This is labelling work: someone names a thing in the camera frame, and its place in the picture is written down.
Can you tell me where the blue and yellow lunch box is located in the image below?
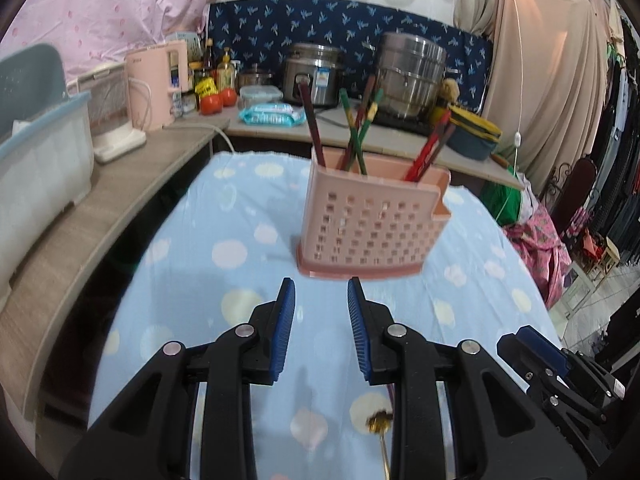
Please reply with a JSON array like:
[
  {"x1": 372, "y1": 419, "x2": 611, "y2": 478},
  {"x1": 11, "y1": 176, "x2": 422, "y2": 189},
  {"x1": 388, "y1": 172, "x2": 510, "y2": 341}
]
[{"x1": 446, "y1": 102, "x2": 502, "y2": 162}]

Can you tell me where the white kettle power cable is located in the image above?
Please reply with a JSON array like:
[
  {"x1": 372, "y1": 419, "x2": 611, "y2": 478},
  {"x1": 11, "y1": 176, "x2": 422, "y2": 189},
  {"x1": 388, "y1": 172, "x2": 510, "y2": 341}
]
[{"x1": 162, "y1": 122, "x2": 236, "y2": 156}]

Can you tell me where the steel rice cooker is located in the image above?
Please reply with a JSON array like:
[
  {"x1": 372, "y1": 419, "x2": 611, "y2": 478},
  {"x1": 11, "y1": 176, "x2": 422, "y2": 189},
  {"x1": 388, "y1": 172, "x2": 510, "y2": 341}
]
[{"x1": 282, "y1": 42, "x2": 346, "y2": 108}]

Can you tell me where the green cloth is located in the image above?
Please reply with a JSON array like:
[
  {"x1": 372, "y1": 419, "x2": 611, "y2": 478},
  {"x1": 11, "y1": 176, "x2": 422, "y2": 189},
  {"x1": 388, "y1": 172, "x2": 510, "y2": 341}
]
[{"x1": 492, "y1": 180, "x2": 523, "y2": 226}]

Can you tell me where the row of hanging clothes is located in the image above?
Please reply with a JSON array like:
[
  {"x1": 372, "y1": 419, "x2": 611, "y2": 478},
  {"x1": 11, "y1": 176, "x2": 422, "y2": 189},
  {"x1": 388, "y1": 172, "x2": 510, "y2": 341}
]
[{"x1": 585, "y1": 25, "x2": 640, "y2": 271}]

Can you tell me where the blue wet wipes pack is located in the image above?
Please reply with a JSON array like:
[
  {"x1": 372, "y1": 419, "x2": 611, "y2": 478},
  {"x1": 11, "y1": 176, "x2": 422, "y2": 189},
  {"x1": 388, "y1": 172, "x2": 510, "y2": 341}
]
[{"x1": 237, "y1": 103, "x2": 307, "y2": 127}]

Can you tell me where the steel steamer pot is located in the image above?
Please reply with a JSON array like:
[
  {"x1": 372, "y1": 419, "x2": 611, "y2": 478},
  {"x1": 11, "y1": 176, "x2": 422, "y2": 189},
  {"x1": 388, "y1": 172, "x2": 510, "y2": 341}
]
[{"x1": 372, "y1": 31, "x2": 448, "y2": 121}]

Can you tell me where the pink perforated utensil holder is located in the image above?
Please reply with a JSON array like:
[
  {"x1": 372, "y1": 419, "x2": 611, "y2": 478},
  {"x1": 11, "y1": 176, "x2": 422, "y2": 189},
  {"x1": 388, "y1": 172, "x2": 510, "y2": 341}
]
[{"x1": 295, "y1": 147, "x2": 452, "y2": 279}]

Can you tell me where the pink electric kettle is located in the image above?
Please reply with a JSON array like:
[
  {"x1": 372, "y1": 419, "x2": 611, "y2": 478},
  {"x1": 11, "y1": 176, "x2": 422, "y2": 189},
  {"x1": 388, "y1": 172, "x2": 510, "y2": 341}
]
[{"x1": 124, "y1": 40, "x2": 190, "y2": 131}]

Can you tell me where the green chopstick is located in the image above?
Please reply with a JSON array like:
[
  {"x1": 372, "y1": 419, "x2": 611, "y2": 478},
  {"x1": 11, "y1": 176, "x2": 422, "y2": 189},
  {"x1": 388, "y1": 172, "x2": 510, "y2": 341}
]
[
  {"x1": 339, "y1": 88, "x2": 368, "y2": 177},
  {"x1": 342, "y1": 89, "x2": 385, "y2": 172}
]

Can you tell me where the white countertop appliance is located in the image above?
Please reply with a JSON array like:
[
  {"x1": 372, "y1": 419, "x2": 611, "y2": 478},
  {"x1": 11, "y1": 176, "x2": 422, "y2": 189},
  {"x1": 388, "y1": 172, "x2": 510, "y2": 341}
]
[{"x1": 67, "y1": 62, "x2": 148, "y2": 163}]

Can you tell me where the white stool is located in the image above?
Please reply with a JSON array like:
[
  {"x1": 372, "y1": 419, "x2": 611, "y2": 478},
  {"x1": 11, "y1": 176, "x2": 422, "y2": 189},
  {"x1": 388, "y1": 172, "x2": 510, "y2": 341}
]
[{"x1": 560, "y1": 237, "x2": 621, "y2": 321}]

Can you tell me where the black induction cooker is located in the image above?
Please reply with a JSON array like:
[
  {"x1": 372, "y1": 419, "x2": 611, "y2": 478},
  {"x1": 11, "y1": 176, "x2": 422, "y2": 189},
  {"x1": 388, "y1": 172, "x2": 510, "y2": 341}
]
[{"x1": 365, "y1": 110, "x2": 436, "y2": 136}]

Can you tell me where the pink floral cloth bundle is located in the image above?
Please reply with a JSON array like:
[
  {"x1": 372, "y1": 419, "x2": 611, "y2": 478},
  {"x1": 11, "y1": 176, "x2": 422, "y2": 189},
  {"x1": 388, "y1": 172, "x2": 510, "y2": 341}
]
[{"x1": 502, "y1": 200, "x2": 573, "y2": 308}]

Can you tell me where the dark red chair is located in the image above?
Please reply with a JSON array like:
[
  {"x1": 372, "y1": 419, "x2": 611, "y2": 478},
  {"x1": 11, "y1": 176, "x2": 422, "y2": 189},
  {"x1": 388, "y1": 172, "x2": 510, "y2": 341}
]
[{"x1": 547, "y1": 157, "x2": 598, "y2": 241}]

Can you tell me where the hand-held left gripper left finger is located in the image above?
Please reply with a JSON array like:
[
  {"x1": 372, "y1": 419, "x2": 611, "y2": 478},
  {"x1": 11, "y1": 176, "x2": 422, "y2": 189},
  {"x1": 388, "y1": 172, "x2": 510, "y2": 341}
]
[{"x1": 59, "y1": 277, "x2": 297, "y2": 480}]

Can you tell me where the amber sauce bottle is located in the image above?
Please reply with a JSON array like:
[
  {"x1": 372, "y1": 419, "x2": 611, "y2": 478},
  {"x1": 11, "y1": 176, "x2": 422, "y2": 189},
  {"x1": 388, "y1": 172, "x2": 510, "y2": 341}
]
[{"x1": 217, "y1": 47, "x2": 237, "y2": 92}]

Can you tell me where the white plastic bin blue lid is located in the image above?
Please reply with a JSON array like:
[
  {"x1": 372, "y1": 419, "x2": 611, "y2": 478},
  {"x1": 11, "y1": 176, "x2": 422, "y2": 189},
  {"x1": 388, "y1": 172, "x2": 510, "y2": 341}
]
[{"x1": 0, "y1": 42, "x2": 96, "y2": 306}]

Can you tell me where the wooden counter shelf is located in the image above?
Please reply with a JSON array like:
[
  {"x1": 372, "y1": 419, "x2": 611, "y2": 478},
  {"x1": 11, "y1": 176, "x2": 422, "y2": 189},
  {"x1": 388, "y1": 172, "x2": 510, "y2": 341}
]
[{"x1": 0, "y1": 110, "x2": 526, "y2": 461}]

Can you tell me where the navy leaf print cloth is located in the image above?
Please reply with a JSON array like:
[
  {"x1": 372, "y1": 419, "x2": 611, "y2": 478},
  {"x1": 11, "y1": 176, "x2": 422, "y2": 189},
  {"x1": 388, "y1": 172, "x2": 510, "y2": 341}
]
[{"x1": 206, "y1": 0, "x2": 493, "y2": 116}]

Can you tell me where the dark red chopstick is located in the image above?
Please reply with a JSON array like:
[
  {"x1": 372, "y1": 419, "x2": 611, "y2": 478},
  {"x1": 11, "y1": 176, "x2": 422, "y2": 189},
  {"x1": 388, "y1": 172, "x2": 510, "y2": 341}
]
[
  {"x1": 347, "y1": 74, "x2": 377, "y2": 161},
  {"x1": 298, "y1": 82, "x2": 327, "y2": 168}
]

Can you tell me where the clear food container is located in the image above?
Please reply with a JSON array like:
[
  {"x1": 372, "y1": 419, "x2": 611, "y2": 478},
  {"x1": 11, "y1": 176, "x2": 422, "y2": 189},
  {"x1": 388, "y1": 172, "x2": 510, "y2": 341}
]
[{"x1": 239, "y1": 85, "x2": 282, "y2": 109}]

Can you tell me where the beige curtain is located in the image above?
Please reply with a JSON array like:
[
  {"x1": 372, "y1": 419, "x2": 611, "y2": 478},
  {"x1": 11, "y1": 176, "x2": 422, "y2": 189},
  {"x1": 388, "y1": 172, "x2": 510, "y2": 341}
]
[{"x1": 452, "y1": 0, "x2": 608, "y2": 196}]

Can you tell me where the dark sauce bottle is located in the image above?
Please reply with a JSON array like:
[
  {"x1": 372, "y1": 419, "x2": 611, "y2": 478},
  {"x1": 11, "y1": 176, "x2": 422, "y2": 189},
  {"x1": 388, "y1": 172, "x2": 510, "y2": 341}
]
[{"x1": 200, "y1": 37, "x2": 217, "y2": 86}]

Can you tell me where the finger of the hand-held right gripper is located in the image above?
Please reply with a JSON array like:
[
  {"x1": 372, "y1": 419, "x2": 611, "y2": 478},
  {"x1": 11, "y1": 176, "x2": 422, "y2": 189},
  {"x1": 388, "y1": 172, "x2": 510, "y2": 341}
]
[
  {"x1": 516, "y1": 326, "x2": 581, "y2": 376},
  {"x1": 496, "y1": 334, "x2": 608, "y2": 426}
]

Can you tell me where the small steel lidded pot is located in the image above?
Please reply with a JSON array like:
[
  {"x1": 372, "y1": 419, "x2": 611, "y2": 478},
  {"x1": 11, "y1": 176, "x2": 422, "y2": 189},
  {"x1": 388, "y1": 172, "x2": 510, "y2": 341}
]
[{"x1": 236, "y1": 63, "x2": 273, "y2": 88}]

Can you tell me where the pink print cloth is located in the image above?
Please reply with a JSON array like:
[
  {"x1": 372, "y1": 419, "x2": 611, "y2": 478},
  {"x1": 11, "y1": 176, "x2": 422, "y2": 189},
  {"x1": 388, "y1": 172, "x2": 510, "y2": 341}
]
[{"x1": 7, "y1": 0, "x2": 251, "y2": 86}]

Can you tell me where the gold spoon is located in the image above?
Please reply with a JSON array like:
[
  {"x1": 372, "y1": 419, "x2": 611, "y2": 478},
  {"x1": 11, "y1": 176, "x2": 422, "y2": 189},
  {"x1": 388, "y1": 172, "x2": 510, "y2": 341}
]
[{"x1": 367, "y1": 409, "x2": 396, "y2": 480}]

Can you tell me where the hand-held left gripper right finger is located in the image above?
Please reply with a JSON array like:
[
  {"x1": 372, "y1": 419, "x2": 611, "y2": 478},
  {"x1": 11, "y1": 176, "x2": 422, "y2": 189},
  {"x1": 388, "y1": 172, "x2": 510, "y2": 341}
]
[{"x1": 347, "y1": 276, "x2": 586, "y2": 480}]

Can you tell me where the blue polka dot sheet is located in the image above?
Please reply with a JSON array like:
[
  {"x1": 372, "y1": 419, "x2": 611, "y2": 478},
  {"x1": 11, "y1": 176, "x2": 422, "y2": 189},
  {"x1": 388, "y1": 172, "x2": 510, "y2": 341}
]
[{"x1": 87, "y1": 152, "x2": 566, "y2": 480}]

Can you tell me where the white cable with switch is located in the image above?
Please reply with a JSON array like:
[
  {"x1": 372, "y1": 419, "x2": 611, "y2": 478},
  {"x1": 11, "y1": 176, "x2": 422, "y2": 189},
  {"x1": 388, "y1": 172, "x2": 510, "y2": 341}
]
[{"x1": 505, "y1": 0, "x2": 526, "y2": 176}]

